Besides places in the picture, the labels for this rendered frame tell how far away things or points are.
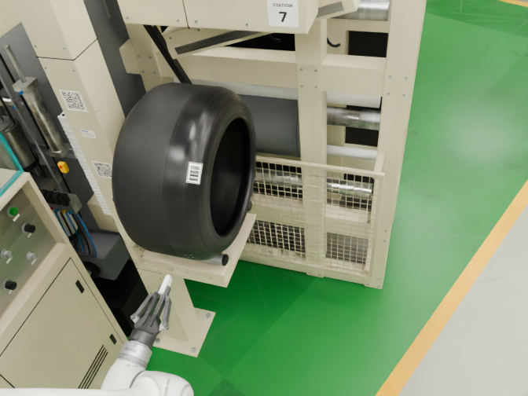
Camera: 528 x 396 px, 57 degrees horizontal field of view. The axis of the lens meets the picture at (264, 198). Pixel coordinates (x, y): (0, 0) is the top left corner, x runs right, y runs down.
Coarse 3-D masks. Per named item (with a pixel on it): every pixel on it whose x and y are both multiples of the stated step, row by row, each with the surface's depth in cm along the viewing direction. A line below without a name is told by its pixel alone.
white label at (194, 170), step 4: (192, 164) 139; (196, 164) 139; (200, 164) 139; (188, 168) 139; (192, 168) 139; (196, 168) 139; (200, 168) 139; (188, 172) 139; (192, 172) 139; (196, 172) 139; (200, 172) 139; (188, 176) 139; (192, 176) 139; (196, 176) 139; (200, 176) 139; (188, 180) 139; (192, 180) 139; (196, 180) 139
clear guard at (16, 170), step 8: (0, 136) 154; (0, 144) 155; (0, 152) 156; (8, 152) 159; (0, 160) 156; (8, 160) 159; (16, 160) 162; (0, 168) 157; (8, 168) 160; (16, 168) 163; (0, 176) 157; (8, 176) 160; (16, 176) 163; (0, 184) 158; (8, 184) 160; (0, 192) 158
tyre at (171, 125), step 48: (144, 96) 153; (192, 96) 150; (144, 144) 143; (192, 144) 140; (240, 144) 191; (144, 192) 143; (192, 192) 141; (240, 192) 193; (144, 240) 155; (192, 240) 149
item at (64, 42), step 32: (32, 0) 127; (64, 0) 131; (32, 32) 135; (64, 32) 133; (64, 64) 140; (96, 64) 148; (96, 96) 150; (96, 128) 156; (96, 160) 168; (192, 320) 255
